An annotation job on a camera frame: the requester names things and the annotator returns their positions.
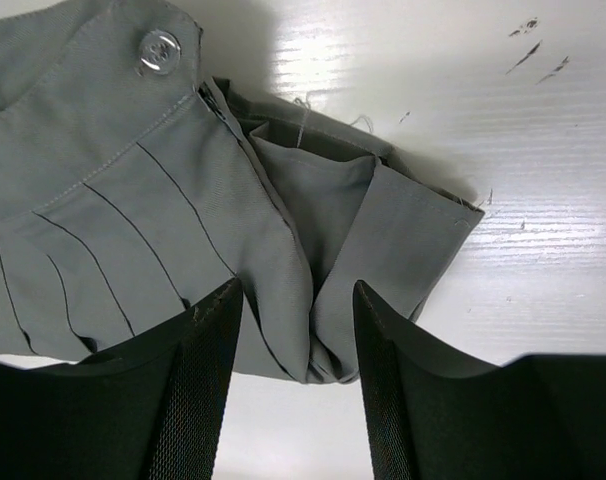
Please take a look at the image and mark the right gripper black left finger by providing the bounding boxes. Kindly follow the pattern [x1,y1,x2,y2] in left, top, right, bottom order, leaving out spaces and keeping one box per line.
[0,279,243,479]

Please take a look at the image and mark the grey pleated skirt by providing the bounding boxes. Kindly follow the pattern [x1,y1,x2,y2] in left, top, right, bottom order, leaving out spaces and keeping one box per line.
[0,1,483,384]

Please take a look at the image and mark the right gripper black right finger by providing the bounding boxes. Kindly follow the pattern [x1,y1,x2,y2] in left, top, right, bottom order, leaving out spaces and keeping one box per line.
[353,282,606,479]

